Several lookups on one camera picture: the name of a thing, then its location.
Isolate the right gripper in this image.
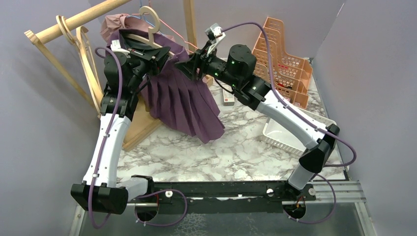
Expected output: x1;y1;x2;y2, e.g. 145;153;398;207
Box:
173;41;240;90

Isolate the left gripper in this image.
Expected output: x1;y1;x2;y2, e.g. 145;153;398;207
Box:
126;46;170;91

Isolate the purple garment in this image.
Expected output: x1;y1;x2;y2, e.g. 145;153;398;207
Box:
107;29;226;145

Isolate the blue wire hanger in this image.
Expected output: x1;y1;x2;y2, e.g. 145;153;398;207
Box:
125;0;164;35

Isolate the pink skirt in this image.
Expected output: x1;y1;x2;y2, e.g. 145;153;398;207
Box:
100;13;150;42

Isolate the pink wire hanger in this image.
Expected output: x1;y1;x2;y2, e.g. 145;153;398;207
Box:
130;13;198;53

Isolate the wooden hanger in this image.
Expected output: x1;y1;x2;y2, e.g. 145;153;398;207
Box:
75;26;103;110
125;6;175;57
56;15;100;114

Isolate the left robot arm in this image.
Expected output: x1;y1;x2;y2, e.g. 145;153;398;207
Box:
70;29;170;214

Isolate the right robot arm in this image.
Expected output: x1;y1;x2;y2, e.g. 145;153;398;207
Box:
175;44;340;200

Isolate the small white red box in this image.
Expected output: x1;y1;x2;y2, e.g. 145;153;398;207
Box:
222;85;235;106

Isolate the wooden clothes rack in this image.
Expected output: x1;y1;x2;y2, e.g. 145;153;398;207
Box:
23;0;214;152

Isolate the peach plastic file organizer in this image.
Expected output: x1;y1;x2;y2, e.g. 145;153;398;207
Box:
263;17;313;109

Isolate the white perforated basket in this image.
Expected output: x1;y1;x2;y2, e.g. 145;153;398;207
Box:
257;106;325;156

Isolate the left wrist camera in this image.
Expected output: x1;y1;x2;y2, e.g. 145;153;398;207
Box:
110;39;130;55

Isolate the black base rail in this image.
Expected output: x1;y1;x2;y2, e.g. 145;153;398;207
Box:
129;180;316;214

